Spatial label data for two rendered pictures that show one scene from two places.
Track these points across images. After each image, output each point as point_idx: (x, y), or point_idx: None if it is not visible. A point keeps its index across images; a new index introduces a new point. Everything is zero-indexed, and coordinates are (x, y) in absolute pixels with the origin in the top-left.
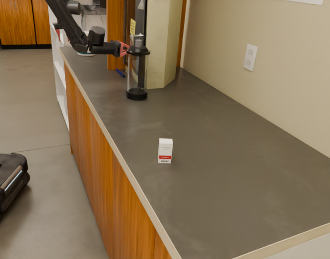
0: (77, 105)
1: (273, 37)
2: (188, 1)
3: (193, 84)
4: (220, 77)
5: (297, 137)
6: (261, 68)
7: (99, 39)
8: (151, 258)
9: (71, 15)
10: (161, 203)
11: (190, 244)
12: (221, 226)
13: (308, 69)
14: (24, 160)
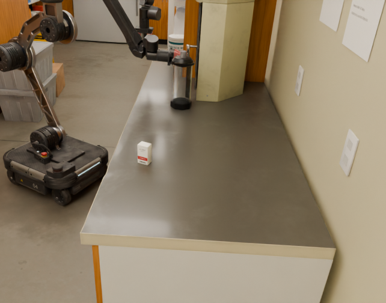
0: None
1: (312, 61)
2: (279, 10)
3: (255, 102)
4: (284, 99)
5: (310, 175)
6: (303, 94)
7: (151, 47)
8: None
9: (131, 23)
10: (108, 189)
11: (100, 217)
12: (134, 216)
13: (323, 100)
14: (104, 154)
